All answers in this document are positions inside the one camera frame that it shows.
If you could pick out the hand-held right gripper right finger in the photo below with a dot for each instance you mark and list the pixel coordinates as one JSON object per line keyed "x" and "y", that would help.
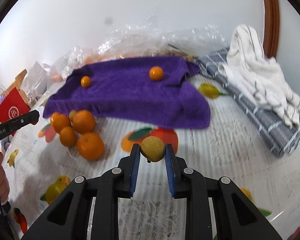
{"x": 170, "y": 172}

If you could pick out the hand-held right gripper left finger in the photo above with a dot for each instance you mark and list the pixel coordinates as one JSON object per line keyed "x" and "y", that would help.
{"x": 135, "y": 171}

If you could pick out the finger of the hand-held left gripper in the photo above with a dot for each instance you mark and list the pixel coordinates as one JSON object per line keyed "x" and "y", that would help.
{"x": 27, "y": 118}

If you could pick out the small yellow kumquat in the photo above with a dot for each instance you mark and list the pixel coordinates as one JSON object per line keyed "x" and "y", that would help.
{"x": 152, "y": 150}
{"x": 71, "y": 115}

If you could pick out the small orange mandarin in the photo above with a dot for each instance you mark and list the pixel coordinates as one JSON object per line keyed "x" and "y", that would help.
{"x": 68, "y": 137}

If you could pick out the large orange mango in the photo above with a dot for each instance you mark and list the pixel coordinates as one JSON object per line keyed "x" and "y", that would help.
{"x": 90, "y": 147}

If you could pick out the red box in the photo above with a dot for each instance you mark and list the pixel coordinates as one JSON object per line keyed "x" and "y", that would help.
{"x": 12, "y": 105}

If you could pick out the brown wooden board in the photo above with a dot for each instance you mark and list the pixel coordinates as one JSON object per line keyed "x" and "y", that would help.
{"x": 17, "y": 80}

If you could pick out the white plastic bag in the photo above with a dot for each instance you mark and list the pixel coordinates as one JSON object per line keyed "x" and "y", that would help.
{"x": 37, "y": 75}

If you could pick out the fruit print tablecloth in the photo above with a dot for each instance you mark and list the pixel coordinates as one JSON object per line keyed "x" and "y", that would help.
{"x": 227, "y": 155}

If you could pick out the small orange kumquat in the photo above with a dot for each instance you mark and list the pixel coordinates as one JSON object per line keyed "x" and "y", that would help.
{"x": 85, "y": 81}
{"x": 156, "y": 73}

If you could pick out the purple towel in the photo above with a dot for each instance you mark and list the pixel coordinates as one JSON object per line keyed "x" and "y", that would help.
{"x": 130, "y": 97}

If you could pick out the clear plastic bag of mandarins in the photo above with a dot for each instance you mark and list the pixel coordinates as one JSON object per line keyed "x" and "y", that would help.
{"x": 72, "y": 57}

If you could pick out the grey plaid cloth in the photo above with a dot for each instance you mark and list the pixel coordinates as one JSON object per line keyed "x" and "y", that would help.
{"x": 265, "y": 122}

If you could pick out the clear plastic bag of kumquats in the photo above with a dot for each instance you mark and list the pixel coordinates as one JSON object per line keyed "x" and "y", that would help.
{"x": 150, "y": 40}

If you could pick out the white striped towel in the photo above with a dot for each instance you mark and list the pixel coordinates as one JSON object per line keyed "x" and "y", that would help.
{"x": 255, "y": 65}

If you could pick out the brown wooden door frame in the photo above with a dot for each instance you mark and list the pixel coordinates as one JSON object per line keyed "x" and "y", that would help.
{"x": 271, "y": 17}

